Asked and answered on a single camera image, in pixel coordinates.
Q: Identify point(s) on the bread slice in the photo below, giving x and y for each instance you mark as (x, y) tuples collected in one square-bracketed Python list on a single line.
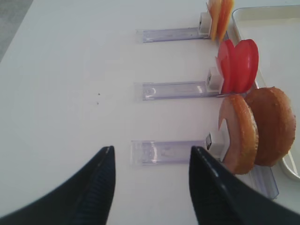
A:
[(243, 134), (275, 121)]

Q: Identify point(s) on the far clear acrylic rack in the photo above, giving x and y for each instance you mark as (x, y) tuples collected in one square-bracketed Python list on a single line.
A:
[(151, 36)]

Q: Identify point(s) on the white pusher block far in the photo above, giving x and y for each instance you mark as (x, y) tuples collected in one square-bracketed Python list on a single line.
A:
[(205, 23)]

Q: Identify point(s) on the white pusher block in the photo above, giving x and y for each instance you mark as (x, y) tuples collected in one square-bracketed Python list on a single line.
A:
[(205, 23), (217, 144), (214, 80)]

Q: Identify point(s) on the white plastic tray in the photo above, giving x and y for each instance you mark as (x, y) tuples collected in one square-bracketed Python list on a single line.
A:
[(276, 32)]

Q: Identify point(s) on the middle clear acrylic rack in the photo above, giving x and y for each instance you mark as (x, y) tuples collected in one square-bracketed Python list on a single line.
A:
[(174, 90)]

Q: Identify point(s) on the clear acrylic rack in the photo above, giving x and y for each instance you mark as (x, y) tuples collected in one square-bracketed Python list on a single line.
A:
[(151, 36), (174, 90), (260, 178)]

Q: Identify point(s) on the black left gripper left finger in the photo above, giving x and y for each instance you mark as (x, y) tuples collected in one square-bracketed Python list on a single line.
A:
[(84, 199)]

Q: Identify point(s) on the front yellow cheese slice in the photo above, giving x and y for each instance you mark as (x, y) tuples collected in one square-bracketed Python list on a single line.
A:
[(214, 8)]

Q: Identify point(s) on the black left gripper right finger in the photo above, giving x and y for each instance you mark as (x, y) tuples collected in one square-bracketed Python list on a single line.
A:
[(219, 198)]

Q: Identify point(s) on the rear red tomato slice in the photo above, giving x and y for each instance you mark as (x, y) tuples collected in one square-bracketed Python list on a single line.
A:
[(246, 58)]

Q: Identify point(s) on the rear orange cheese slice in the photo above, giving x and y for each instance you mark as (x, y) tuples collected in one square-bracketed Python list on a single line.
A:
[(224, 18)]

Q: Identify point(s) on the near clear acrylic rack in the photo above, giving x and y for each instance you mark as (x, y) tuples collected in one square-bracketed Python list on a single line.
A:
[(260, 178)]

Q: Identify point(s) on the white pusher block near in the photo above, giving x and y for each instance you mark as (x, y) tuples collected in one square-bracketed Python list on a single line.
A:
[(217, 144)]

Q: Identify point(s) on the white pusher block middle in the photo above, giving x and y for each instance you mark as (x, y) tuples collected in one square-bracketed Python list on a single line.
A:
[(214, 80)]

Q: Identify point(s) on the front red tomato slice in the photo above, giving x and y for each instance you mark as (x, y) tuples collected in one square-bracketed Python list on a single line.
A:
[(225, 60)]

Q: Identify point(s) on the red tomato slice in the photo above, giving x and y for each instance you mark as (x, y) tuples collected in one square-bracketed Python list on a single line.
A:
[(246, 58), (225, 60)]

